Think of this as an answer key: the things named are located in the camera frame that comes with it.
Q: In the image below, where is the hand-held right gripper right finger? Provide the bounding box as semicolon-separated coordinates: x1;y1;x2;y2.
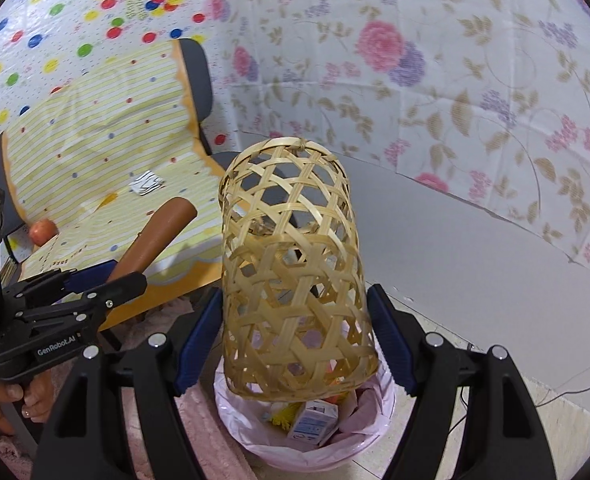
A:
367;284;558;480

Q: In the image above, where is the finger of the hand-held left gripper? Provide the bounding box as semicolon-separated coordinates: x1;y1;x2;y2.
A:
18;271;148;323
2;259;121;303

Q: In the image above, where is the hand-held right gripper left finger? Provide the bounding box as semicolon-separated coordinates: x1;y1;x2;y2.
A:
32;287;224;480

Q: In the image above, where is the brown sausage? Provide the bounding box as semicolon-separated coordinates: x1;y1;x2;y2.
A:
110;197;198;281

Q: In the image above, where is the woven bamboo basket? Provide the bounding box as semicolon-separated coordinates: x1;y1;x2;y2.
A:
218;137;380;403

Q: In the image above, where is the bin with pink bag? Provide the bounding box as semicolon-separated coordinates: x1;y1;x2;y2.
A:
214;355;398;471

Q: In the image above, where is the small white milk carton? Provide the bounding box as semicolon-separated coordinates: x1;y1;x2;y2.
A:
287;401;339;446

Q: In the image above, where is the person's left hand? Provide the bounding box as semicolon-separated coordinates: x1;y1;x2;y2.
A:
0;372;53;436

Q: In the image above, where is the red apple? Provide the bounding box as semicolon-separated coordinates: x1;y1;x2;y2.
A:
29;218;58;247

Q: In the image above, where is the white paper with black print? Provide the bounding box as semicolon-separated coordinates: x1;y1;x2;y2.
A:
130;170;165;196

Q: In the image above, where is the yellow striped cloth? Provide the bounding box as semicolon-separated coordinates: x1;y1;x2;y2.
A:
1;40;236;331

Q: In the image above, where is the thin black cable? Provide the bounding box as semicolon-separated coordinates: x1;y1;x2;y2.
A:
457;342;590;436

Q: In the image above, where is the polka dot wall cloth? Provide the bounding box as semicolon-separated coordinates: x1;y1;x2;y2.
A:
0;0;236;146

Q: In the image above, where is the floral wall cloth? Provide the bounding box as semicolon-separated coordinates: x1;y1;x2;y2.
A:
195;0;590;291

